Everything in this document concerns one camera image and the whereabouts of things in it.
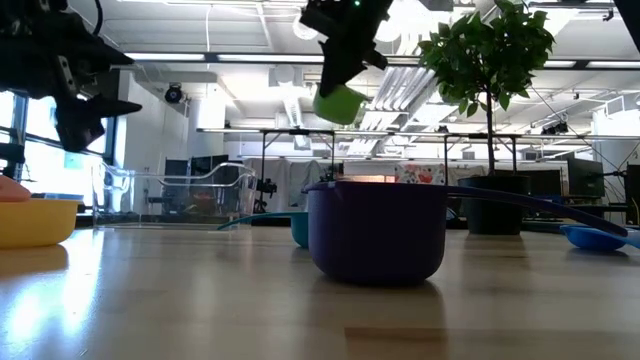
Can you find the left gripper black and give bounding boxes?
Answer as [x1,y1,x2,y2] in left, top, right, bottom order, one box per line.
[0,0,144,120]

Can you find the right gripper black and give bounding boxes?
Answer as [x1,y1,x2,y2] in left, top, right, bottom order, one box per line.
[299,0,395,99]

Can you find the yellow measuring cup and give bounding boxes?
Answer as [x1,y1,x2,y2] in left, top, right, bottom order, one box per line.
[0,198,81,250]

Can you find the teal measuring cup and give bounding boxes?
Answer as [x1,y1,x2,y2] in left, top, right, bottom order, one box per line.
[217,211,310,250]

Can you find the blue measuring cup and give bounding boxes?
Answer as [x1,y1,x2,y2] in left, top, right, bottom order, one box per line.
[559,223,640,253]

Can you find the clear plastic basket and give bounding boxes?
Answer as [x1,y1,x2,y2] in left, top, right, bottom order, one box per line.
[91,162,259,231]

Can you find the ceiling light bar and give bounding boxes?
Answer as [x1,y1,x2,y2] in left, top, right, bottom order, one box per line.
[123,51,207,63]

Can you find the grey hanging cloth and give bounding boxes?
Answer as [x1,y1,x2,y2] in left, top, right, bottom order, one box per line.
[244,158,326,214]

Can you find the floral patterned cloth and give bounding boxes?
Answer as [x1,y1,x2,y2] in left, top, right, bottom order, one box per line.
[394,163,446,185]

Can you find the potted green plant black pot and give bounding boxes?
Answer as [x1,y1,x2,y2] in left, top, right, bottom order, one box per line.
[418,0,556,236]

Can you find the black computer monitor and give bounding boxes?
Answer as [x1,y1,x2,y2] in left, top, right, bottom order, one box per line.
[567,158,606,199]

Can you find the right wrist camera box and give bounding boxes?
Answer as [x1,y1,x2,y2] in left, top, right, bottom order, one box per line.
[362,47,390,72]

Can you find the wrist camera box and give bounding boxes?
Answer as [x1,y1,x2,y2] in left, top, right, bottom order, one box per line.
[53,102,107,154]
[362,47,390,72]

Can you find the white hanging ring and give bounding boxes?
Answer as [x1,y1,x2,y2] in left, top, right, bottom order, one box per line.
[292,14,320,41]

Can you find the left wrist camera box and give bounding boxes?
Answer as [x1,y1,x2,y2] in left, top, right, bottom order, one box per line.
[53,102,107,154]

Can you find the black metal frame stand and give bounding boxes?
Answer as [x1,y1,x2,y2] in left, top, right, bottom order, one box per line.
[259,128,337,216]
[442,132,519,176]

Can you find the black aluminium table frame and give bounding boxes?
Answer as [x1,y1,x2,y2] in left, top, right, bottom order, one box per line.
[74,214,640,236]

